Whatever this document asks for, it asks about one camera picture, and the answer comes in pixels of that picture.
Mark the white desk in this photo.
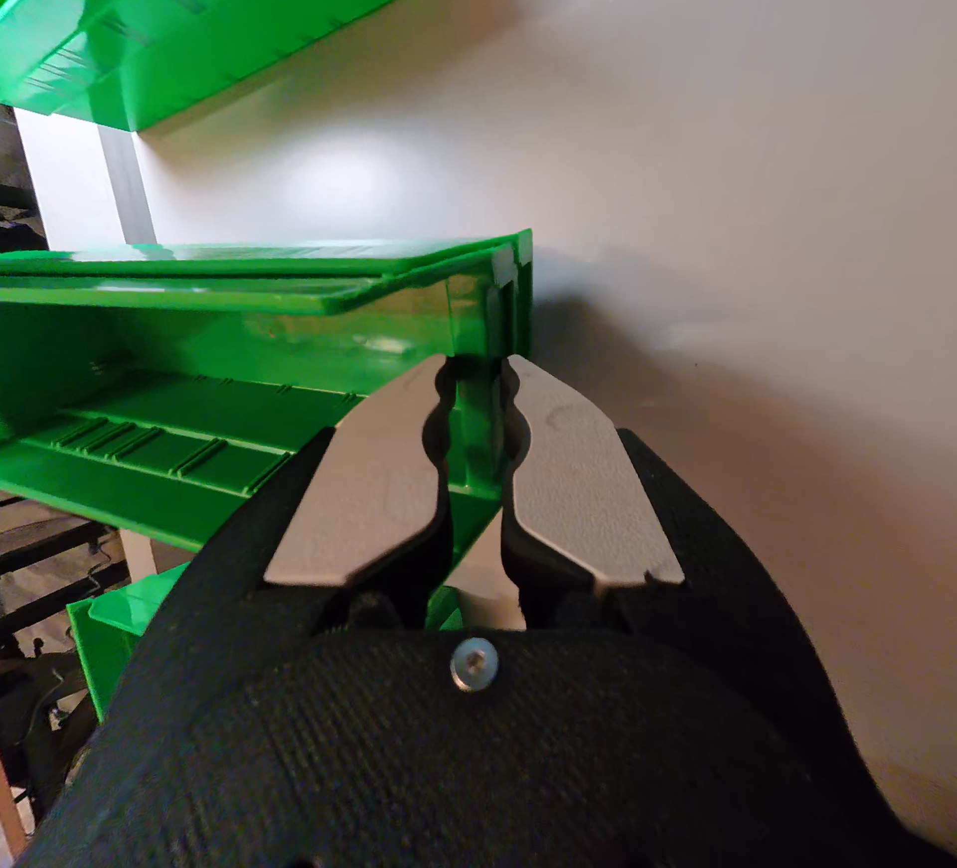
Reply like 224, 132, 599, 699
15, 0, 957, 858

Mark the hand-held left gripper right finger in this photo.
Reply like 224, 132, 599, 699
498, 354, 686, 628

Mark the green plastic bin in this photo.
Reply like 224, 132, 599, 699
0, 229, 534, 563
0, 0, 395, 134
67, 560, 466, 725

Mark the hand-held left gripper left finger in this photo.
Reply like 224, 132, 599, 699
263, 354, 457, 628

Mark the grey tape strip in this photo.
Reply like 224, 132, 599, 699
97, 128, 160, 246

